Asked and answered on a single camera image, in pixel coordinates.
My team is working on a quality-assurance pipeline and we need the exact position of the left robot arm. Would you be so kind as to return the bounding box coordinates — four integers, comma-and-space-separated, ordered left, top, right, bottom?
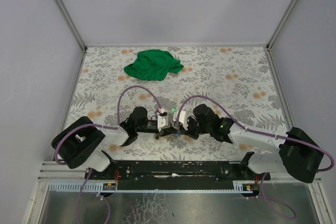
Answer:
51, 106, 177, 172

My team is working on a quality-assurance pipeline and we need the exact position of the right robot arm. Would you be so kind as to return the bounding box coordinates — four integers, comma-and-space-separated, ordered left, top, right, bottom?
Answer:
176, 104, 323, 183

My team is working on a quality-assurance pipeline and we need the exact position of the floral table mat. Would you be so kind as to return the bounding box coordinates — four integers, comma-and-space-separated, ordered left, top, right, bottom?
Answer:
54, 46, 307, 162

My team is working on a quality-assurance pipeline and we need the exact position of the green crumpled cloth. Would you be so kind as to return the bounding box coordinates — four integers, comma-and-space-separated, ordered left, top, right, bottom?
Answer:
124, 49, 184, 81

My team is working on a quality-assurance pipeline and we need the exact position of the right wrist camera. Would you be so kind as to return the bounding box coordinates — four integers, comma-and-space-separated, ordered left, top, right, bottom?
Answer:
173, 111, 187, 129

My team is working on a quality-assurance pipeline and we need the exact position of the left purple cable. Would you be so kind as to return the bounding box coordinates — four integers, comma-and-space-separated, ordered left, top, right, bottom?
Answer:
54, 85, 165, 224

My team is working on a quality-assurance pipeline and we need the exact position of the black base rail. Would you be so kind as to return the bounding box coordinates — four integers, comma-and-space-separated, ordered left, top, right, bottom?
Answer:
85, 161, 265, 191

